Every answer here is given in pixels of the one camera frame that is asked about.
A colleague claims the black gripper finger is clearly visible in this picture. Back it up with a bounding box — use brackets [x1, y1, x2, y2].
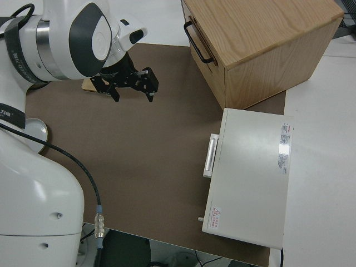
[90, 76, 121, 103]
[136, 67, 160, 103]

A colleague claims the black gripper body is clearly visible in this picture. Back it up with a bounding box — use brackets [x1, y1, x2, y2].
[99, 55, 146, 92]

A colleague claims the gray plate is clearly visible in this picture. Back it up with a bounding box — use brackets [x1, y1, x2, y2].
[25, 118, 50, 153]

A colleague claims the wooden mug rack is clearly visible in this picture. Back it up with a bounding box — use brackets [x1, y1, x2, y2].
[81, 78, 98, 92]

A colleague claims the brown table mat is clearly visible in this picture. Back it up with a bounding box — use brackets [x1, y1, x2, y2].
[23, 43, 287, 267]

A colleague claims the light wooden box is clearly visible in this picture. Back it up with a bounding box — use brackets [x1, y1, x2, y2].
[180, 0, 345, 110]

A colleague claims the white toaster oven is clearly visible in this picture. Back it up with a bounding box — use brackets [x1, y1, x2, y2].
[197, 107, 295, 250]

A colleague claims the black box handle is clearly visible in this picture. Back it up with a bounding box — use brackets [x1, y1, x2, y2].
[183, 21, 218, 66]

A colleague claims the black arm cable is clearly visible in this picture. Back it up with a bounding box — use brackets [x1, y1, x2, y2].
[0, 122, 106, 267]

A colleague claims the silver toaster oven handle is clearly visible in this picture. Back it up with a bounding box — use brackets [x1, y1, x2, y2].
[202, 133, 220, 178]

